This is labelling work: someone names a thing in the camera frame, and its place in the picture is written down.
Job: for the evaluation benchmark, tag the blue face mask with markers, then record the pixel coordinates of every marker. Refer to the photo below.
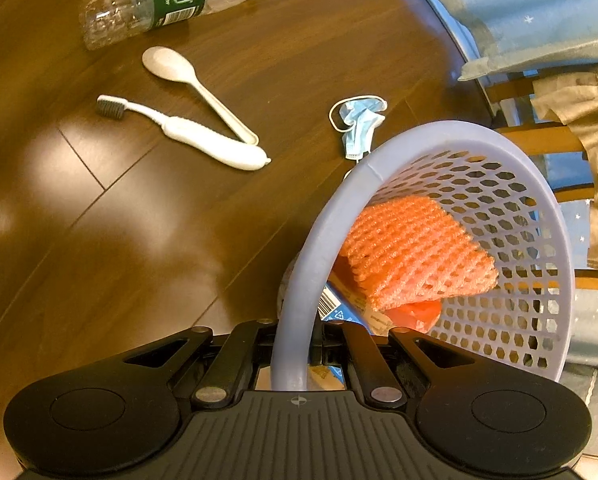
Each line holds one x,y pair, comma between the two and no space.
359,120

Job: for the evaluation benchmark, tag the wooden chair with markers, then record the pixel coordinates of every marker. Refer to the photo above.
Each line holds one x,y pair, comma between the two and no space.
544,137

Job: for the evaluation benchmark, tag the clear plastic bottle green label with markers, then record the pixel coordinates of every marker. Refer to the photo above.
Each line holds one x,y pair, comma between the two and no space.
179,0

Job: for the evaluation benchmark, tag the orange foam fruit net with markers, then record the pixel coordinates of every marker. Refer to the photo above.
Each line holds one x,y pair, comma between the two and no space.
414,255

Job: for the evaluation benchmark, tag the orange plastic bag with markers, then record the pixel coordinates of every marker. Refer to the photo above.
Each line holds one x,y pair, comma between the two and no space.
414,315

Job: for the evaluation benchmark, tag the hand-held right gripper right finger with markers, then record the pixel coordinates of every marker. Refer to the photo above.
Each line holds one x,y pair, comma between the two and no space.
354,347

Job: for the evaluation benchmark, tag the white plastic spoon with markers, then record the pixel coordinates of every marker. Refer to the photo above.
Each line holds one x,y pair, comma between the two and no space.
169,62

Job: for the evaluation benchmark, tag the brown cloth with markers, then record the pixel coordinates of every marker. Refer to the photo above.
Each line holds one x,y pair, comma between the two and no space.
594,120

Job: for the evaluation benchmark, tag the blue drink carton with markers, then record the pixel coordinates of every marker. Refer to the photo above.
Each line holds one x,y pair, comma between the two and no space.
336,310

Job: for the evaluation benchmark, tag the blue starry curtain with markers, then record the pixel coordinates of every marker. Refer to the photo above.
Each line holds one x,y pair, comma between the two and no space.
519,5

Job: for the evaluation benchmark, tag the lavender plastic mesh basket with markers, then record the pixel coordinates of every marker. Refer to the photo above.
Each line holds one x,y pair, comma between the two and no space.
299,280

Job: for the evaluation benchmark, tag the white toothbrush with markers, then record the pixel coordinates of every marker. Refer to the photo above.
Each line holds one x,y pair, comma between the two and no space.
209,137

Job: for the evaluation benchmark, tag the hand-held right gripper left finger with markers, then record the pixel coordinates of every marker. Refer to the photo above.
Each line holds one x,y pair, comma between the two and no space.
244,345

